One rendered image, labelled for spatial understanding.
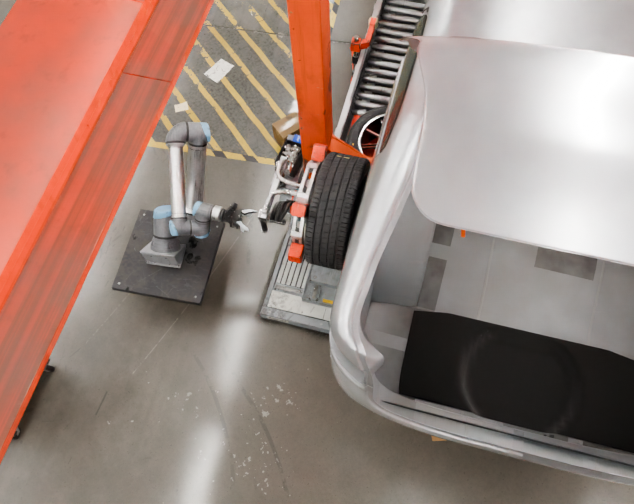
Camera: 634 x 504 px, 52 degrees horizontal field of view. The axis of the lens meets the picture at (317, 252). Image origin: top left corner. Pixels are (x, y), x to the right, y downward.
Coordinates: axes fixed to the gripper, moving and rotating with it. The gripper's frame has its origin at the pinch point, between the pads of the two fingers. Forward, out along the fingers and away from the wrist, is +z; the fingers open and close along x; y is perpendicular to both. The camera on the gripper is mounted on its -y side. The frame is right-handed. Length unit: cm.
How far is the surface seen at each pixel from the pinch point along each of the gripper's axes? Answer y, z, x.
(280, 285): 74, 14, -9
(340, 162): -38, 43, -24
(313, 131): -33, 21, -49
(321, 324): 77, 48, 11
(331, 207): -33, 46, 4
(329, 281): 58, 47, -11
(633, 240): -187, 134, 124
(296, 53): -93, 12, -36
